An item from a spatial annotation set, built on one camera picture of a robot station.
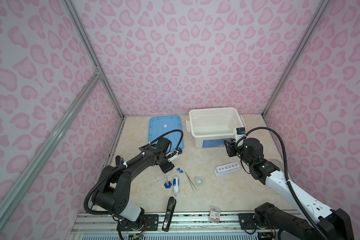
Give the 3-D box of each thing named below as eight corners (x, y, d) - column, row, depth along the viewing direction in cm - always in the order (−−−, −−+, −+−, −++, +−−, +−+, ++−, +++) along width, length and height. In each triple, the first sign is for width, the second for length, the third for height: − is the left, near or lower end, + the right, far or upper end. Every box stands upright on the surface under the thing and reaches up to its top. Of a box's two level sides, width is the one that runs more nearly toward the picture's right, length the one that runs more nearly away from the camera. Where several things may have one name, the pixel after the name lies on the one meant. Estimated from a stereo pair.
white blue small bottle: (172, 193, 84) (172, 192, 82) (173, 178, 89) (173, 177, 87) (179, 193, 83) (179, 192, 82) (179, 178, 89) (179, 177, 87)
